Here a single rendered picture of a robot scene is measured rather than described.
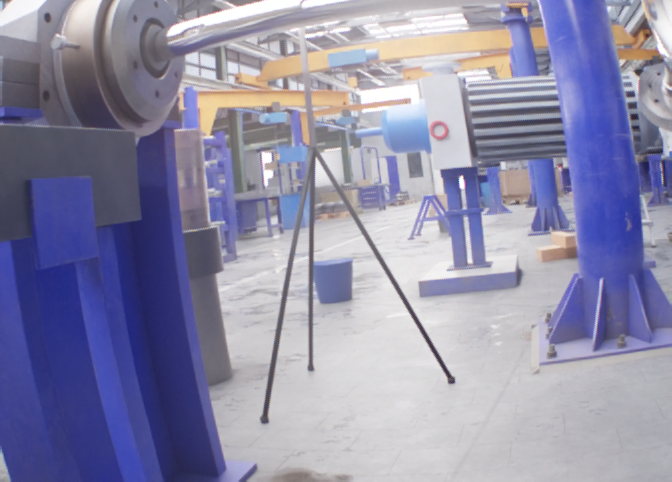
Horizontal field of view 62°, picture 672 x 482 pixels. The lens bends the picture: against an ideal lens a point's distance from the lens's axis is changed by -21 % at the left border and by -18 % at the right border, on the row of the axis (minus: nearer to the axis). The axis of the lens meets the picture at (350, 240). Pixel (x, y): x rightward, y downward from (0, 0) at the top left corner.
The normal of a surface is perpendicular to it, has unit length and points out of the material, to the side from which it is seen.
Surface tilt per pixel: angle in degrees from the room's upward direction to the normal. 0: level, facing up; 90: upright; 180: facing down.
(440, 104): 90
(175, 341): 90
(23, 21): 90
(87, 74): 110
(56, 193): 90
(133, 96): 117
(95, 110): 134
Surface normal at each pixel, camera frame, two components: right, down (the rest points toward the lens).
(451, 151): -0.26, 0.10
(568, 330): 0.13, 0.06
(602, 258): -0.57, 0.12
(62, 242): 0.97, -0.09
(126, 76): 0.72, 0.28
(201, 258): 0.71, -0.04
